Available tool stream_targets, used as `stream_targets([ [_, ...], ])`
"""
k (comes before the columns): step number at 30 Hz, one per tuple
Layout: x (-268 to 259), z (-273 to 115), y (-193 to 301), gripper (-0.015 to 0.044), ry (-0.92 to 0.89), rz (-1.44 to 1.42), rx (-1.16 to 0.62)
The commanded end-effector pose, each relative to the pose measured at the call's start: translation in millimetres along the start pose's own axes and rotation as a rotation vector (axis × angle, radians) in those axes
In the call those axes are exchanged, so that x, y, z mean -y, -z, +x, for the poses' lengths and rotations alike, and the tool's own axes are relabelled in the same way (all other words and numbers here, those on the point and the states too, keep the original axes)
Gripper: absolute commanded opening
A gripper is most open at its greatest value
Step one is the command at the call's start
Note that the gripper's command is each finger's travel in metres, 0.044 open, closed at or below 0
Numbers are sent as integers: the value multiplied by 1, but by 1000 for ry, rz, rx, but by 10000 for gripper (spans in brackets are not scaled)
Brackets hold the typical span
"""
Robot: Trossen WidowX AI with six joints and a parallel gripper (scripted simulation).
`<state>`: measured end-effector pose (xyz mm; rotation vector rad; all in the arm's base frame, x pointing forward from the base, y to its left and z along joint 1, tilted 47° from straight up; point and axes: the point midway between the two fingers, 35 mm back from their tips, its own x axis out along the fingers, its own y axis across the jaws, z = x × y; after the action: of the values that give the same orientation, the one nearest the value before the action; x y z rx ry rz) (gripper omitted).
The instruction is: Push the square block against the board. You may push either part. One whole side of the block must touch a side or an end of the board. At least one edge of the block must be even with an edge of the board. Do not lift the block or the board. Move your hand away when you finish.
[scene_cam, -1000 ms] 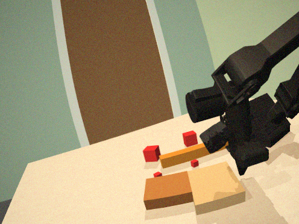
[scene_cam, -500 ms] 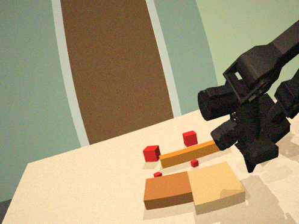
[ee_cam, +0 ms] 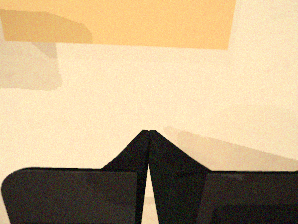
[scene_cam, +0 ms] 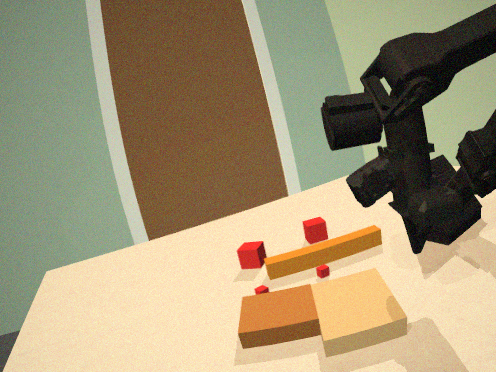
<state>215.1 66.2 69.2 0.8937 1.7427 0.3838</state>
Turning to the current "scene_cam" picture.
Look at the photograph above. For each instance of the tan square block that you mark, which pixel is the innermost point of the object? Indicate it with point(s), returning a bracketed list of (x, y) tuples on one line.
[(357, 311)]

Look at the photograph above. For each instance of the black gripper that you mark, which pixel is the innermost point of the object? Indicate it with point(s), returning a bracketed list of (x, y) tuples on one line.
[(419, 206)]

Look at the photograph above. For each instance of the orange square block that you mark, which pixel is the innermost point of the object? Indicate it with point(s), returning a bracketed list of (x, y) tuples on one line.
[(278, 317)]

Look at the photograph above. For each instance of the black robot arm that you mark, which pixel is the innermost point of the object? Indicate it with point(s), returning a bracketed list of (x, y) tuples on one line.
[(418, 67)]

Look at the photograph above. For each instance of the orange long bar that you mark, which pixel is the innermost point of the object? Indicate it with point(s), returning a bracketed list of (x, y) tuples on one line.
[(323, 253)]

